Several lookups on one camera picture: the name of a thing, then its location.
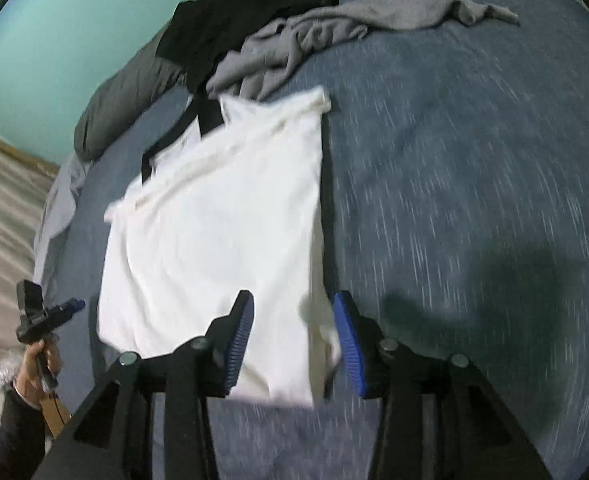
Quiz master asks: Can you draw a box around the white black-collared polo shirt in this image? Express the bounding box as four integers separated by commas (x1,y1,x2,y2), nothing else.
97,87,341,408

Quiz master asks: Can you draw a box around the person's left forearm black sleeve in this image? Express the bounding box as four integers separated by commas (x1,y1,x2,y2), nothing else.
0,388,46,479

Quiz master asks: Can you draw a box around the person's left hand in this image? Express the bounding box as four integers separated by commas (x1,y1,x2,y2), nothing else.
14,338,62,408

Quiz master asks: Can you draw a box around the light grey blanket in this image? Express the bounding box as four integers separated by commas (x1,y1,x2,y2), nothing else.
32,153,92,299

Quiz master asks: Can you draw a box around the cardboard box clutter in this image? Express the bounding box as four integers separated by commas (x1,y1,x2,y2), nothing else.
0,353,73,441

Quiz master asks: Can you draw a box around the beige curtain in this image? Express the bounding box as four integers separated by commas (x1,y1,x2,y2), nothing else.
0,150,52,357

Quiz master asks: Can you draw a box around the wooden pole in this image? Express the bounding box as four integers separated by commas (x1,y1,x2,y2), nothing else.
0,140,60,178

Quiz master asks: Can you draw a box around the grey knit sweater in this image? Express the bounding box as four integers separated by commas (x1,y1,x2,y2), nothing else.
206,0,519,101

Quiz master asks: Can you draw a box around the black garment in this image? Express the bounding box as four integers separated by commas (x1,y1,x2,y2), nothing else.
157,0,339,93

